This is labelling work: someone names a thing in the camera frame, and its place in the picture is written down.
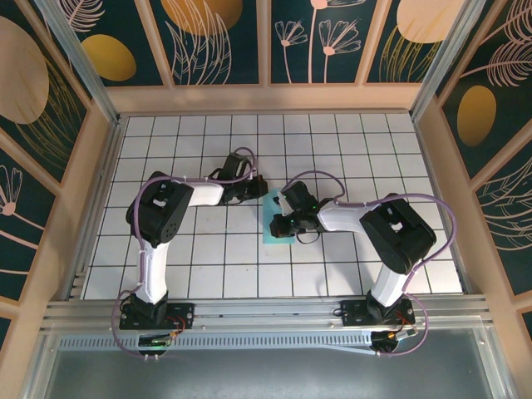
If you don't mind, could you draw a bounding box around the grey metal tray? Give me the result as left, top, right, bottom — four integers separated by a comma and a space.
24, 323, 516, 399

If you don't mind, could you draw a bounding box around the small right controller board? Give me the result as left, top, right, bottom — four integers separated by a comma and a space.
371, 330, 418, 347

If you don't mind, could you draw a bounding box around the small controller board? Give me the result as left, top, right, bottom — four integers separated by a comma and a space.
138, 333, 175, 348
371, 330, 418, 347

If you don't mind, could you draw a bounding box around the small left controller board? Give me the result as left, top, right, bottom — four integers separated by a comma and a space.
138, 333, 175, 348

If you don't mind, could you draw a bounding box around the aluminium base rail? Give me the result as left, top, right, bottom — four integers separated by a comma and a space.
41, 293, 495, 333

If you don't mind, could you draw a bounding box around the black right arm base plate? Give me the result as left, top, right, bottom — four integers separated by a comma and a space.
339, 299, 416, 328

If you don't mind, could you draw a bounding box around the slotted grey cable duct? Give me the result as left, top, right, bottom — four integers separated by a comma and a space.
57, 331, 375, 355

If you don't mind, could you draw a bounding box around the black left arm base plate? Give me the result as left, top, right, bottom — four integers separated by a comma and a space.
119, 302, 196, 330

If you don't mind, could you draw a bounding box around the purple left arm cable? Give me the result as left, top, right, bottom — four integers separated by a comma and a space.
111, 147, 261, 362

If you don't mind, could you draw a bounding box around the aluminium side rail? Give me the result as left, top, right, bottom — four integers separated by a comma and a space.
66, 116, 126, 301

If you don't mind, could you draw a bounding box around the aluminium frame post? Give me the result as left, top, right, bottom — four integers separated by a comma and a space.
410, 0, 492, 121
32, 0, 126, 126

